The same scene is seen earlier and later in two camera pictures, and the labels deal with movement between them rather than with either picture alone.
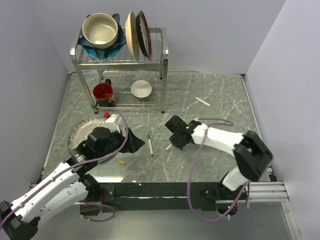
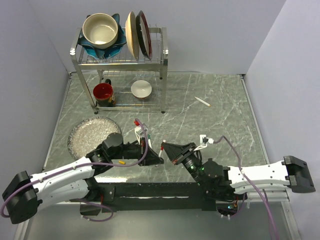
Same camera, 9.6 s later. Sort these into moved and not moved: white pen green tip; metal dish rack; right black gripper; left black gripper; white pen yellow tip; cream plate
Moved: right black gripper; left black gripper
Not moved: metal dish rack; white pen green tip; cream plate; white pen yellow tip
